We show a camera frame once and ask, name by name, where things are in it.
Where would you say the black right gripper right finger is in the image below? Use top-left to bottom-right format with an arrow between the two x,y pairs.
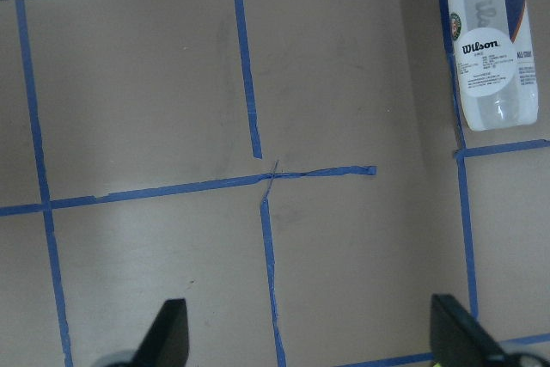
430,294 -> 549,367

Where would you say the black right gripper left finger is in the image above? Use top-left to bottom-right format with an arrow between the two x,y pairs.
96,298 -> 190,366

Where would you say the clear Wilson tennis ball can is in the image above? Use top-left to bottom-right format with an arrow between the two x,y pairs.
448,0 -> 539,132

